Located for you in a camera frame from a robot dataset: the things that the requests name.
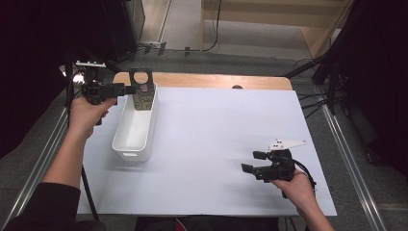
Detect white plastic bin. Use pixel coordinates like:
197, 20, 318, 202
111, 81, 159, 163

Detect metal floor rail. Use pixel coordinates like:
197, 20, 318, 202
0, 94, 81, 227
321, 104, 388, 231

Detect patterned phone case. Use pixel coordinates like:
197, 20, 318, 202
129, 67, 157, 112

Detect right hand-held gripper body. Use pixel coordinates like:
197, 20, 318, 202
253, 139, 307, 184

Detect light wooden furniture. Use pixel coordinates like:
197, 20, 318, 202
200, 0, 355, 60

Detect black curtain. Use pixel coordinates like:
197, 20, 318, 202
0, 0, 107, 160
336, 0, 408, 177

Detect hand-held gripper cable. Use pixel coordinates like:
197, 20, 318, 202
65, 86, 101, 222
293, 158, 318, 193

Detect person's right hand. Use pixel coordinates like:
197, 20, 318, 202
270, 169, 318, 215

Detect black floor cables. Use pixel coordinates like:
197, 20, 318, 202
296, 90, 332, 120

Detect white table board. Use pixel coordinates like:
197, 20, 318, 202
76, 85, 338, 217

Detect left hand-held gripper cable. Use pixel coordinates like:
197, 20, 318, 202
65, 86, 101, 222

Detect black cabinet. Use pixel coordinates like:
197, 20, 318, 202
101, 0, 146, 64

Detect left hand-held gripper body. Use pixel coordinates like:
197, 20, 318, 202
75, 61, 126, 106

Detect hanging black cable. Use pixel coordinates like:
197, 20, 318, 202
202, 0, 223, 53

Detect person's left hand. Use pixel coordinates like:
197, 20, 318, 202
67, 95, 118, 140

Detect wooden table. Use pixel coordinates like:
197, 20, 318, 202
112, 71, 293, 91

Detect right hand-held gripper cable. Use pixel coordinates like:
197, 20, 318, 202
293, 158, 318, 193

